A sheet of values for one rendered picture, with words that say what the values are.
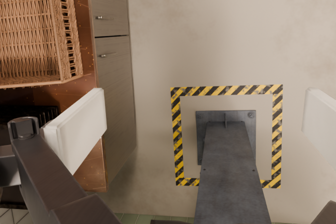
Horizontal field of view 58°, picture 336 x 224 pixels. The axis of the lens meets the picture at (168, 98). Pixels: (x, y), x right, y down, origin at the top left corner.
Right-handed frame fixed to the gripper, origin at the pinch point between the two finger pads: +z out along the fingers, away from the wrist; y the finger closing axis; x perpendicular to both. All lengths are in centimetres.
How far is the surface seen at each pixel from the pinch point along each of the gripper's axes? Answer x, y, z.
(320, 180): -85, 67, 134
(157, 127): -59, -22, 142
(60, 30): 0, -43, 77
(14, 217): -90, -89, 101
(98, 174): -56, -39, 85
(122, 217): -115, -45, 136
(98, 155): -48, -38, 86
